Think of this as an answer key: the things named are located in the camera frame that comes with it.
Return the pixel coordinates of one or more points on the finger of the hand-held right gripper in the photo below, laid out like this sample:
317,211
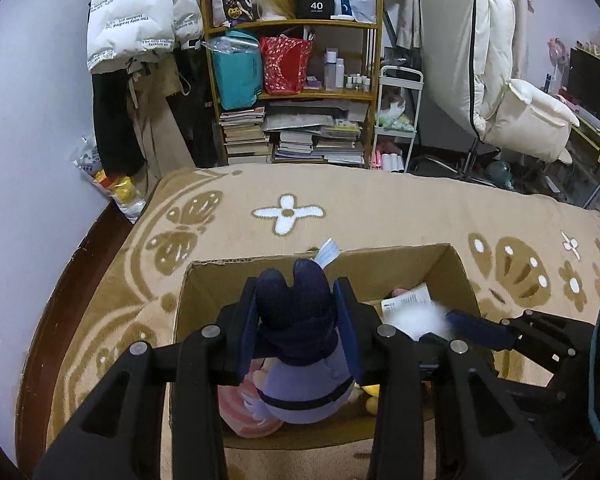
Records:
475,329
432,352

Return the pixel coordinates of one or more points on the white puffer jacket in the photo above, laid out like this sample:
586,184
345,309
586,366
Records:
130,25

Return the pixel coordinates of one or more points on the cluttered desk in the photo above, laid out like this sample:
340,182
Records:
590,135

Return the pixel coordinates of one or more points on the clear bag of toys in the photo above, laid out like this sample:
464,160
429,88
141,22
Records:
110,185

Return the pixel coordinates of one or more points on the cardboard box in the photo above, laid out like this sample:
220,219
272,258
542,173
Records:
200,300

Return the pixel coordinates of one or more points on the beige butterfly blanket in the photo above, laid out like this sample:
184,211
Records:
380,210

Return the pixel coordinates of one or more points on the row of cosmetic bottles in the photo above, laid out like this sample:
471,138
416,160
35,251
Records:
332,70

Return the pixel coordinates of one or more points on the pink striped plush toy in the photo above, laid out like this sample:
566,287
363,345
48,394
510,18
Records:
235,410

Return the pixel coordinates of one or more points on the white fluffy plush toy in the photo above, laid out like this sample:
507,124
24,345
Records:
415,320

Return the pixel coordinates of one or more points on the black hanging coat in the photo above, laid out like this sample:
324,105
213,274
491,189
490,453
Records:
112,125

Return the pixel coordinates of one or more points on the teal bag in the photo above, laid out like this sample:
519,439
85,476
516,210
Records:
237,75

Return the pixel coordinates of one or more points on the white orange plush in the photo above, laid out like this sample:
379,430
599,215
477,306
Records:
394,106

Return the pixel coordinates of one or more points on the purple plush doll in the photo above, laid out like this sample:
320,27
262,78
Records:
305,380

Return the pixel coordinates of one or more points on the stack of books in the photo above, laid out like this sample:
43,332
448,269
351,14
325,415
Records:
245,135
310,135

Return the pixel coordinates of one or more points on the beige trench coat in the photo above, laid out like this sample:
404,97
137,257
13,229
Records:
160,130

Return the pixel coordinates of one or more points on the black box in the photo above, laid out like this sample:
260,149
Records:
315,2

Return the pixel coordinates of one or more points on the black hanging garment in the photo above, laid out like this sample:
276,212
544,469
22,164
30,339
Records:
200,110

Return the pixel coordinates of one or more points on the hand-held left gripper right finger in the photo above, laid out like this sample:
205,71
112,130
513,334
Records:
347,325

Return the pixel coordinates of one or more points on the red patterned bag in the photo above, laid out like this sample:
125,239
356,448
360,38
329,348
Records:
285,67

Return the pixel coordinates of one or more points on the yellow plush toy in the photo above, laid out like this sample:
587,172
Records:
371,402

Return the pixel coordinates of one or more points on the cream recliner chair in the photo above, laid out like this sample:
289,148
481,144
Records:
460,50

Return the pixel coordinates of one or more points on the pink desk fan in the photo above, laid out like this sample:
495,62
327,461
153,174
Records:
557,52

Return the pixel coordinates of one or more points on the white trolley cart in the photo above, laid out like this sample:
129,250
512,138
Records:
400,72

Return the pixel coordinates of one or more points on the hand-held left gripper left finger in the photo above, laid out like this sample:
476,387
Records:
247,330

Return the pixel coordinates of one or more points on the wooden shelf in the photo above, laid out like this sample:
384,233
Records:
290,23

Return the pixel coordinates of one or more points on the black monitor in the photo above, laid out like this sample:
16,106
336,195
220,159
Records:
592,77

